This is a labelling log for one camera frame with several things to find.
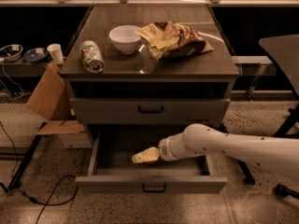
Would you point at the brown cardboard box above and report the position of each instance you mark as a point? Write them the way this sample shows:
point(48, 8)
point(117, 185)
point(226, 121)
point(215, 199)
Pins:
point(50, 101)

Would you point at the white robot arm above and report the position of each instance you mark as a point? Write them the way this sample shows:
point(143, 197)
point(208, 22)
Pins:
point(277, 155)

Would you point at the blue patterned plate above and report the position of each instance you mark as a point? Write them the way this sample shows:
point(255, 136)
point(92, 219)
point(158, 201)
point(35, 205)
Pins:
point(37, 55)

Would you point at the blue patterned bowl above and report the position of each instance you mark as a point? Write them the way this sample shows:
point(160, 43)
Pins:
point(11, 53)

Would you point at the crushed soda can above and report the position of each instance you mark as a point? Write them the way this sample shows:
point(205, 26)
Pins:
point(91, 57)

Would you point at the grey drawer cabinet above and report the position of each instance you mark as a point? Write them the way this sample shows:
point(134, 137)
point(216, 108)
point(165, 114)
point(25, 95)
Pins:
point(207, 76)

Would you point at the dark side table top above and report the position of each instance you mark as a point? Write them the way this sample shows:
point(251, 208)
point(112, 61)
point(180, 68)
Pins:
point(283, 51)

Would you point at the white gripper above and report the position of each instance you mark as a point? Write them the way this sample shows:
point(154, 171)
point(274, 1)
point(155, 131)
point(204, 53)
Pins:
point(163, 149)

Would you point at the yellow brown chip bag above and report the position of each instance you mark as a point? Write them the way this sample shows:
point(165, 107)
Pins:
point(169, 40)

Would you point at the open lower grey drawer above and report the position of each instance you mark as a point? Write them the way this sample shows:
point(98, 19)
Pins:
point(111, 169)

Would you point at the black caster wheel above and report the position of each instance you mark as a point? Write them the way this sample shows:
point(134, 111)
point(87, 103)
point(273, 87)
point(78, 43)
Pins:
point(284, 191)

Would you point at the black left frame leg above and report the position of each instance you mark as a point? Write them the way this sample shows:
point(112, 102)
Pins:
point(16, 178)

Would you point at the white ceramic bowl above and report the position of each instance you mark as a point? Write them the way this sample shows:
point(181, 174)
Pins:
point(124, 38)

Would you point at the white paper cup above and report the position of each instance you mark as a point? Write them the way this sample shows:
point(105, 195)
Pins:
point(55, 52)

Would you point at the black table leg frame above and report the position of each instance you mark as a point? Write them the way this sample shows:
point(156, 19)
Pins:
point(289, 122)

